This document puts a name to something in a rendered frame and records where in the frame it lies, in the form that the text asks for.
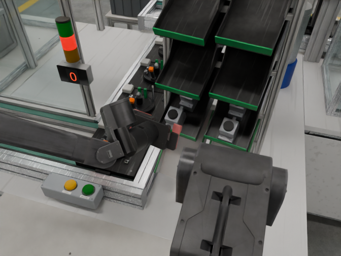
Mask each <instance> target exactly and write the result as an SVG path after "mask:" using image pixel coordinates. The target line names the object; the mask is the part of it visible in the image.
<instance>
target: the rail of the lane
mask: <svg viewBox="0 0 341 256"><path fill-rule="evenodd" d="M0 172H4V173H8V174H11V175H15V176H19V177H22V178H26V179H30V180H33V181H37V182H41V183H43V182H44V181H45V179H46V178H47V176H48V175H49V174H50V172H53V173H57V174H60V175H64V176H68V177H72V178H76V179H80V180H84V181H88V182H91V183H95V184H99V185H101V186H102V188H103V191H104V196H103V198H102V199H103V200H107V201H110V202H114V203H118V204H121V205H125V206H129V207H132V208H136V209H140V210H143V209H144V207H145V204H146V202H147V193H146V185H145V184H141V183H137V182H133V181H129V180H125V179H121V178H117V177H113V176H111V172H107V171H103V170H99V169H95V172H93V171H89V170H85V169H81V168H77V167H73V166H69V165H65V164H61V163H57V162H53V161H49V160H46V159H42V158H38V157H34V156H30V155H26V154H23V153H19V152H14V151H10V150H6V149H2V148H0Z"/></svg>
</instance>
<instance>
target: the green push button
mask: <svg viewBox="0 0 341 256"><path fill-rule="evenodd" d="M82 191H83V194H85V195H90V194H92V193H93V192H94V187H93V185H92V184H87V185H85V186H84V187H83V188H82Z"/></svg>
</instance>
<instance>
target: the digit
mask: <svg viewBox="0 0 341 256"><path fill-rule="evenodd" d="M65 70H66V73H67V77H68V79H69V82H75V83H80V81H79V77H78V73H77V70H72V69H65Z"/></svg>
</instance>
